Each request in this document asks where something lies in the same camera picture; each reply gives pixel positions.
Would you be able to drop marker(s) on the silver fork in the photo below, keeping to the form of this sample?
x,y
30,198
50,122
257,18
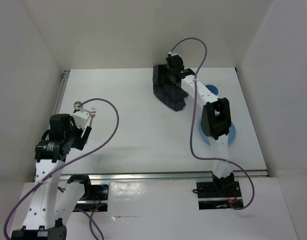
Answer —
x,y
93,113

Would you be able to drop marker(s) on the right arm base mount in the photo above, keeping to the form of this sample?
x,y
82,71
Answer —
x,y
211,199

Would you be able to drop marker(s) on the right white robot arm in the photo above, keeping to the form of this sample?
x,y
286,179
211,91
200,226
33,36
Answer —
x,y
215,123

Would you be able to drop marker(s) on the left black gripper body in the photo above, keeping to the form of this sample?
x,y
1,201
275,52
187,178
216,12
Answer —
x,y
74,134

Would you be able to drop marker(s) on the blue plastic cup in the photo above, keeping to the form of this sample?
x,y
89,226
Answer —
x,y
213,89

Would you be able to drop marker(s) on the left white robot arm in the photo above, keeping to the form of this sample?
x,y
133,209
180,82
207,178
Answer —
x,y
47,217

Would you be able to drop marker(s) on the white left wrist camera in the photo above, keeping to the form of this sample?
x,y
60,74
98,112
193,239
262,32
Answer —
x,y
81,118

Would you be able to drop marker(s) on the dark grey checked cloth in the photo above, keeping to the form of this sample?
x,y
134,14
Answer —
x,y
170,95

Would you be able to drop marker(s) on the silver spoon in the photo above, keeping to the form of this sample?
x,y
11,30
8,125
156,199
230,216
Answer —
x,y
77,106

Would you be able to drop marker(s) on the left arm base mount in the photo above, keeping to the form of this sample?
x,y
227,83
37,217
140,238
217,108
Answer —
x,y
95,197

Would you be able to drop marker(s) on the aluminium front rail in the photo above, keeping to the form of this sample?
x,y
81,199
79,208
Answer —
x,y
164,176

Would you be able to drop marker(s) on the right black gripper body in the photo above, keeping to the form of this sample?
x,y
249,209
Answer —
x,y
170,73

